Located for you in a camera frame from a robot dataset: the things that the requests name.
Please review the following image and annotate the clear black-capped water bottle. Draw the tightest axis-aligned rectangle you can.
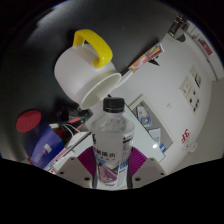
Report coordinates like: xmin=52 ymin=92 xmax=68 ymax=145
xmin=90 ymin=96 xmax=136 ymax=190

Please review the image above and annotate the flat round red coaster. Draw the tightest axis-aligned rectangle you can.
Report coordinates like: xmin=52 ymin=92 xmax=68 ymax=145
xmin=15 ymin=109 xmax=43 ymax=134

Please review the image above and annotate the dark chair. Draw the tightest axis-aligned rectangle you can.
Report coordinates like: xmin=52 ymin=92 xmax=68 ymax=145
xmin=167 ymin=14 xmax=190 ymax=43

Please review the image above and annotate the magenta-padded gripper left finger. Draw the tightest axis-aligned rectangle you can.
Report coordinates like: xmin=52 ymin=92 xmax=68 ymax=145
xmin=55 ymin=146 xmax=97 ymax=188

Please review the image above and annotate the small white case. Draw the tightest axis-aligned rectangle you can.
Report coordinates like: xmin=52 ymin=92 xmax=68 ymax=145
xmin=114 ymin=71 xmax=135 ymax=90

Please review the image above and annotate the black device with cables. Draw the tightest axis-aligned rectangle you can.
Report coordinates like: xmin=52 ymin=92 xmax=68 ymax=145
xmin=49 ymin=105 xmax=95 ymax=141

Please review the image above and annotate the blue cardboard box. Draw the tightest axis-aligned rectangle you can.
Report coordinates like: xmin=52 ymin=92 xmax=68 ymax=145
xmin=29 ymin=124 xmax=66 ymax=170

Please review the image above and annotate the large white wall poster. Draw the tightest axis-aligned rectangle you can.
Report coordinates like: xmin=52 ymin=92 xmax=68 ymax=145
xmin=178 ymin=74 xmax=201 ymax=116

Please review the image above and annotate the red wall poster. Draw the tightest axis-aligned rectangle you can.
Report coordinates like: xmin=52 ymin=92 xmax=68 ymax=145
xmin=197 ymin=35 xmax=214 ymax=57

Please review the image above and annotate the small white wall poster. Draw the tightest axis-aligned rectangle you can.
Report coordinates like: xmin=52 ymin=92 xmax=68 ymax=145
xmin=189 ymin=64 xmax=204 ymax=88

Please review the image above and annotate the white mug with yellow handle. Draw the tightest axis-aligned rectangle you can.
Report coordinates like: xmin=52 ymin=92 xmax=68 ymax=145
xmin=53 ymin=28 xmax=123 ymax=110

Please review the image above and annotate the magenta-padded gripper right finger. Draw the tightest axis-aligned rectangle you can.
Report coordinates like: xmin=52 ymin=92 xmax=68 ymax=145
xmin=128 ymin=146 xmax=168 ymax=189

